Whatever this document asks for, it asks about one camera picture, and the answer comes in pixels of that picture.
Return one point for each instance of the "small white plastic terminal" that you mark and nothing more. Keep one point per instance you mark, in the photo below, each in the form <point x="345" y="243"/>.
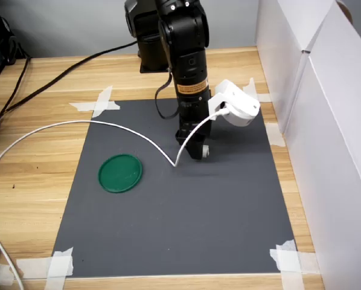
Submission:
<point x="206" y="151"/>

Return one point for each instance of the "round green lid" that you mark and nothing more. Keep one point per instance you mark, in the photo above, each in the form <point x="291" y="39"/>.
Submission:
<point x="120" y="173"/>

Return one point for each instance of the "dark grey mat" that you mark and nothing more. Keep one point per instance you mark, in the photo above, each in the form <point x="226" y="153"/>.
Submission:
<point x="180" y="211"/>

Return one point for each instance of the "beige tape strip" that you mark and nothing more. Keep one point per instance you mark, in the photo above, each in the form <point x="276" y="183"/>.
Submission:
<point x="274" y="134"/>

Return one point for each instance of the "white partition board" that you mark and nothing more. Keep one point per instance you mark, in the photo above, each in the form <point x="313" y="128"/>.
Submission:
<point x="277" y="60"/>
<point x="334" y="166"/>

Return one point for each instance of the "small metal clip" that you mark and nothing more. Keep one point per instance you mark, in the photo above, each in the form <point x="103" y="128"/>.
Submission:
<point x="306" y="51"/>

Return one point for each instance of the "brown tape roll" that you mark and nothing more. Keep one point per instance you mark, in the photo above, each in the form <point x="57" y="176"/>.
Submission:
<point x="346" y="13"/>

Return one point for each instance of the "white tape strip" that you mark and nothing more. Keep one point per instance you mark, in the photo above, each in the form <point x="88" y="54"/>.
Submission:
<point x="1" y="273"/>

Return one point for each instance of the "white camera box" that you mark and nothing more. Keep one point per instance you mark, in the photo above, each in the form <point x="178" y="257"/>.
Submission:
<point x="241" y="105"/>

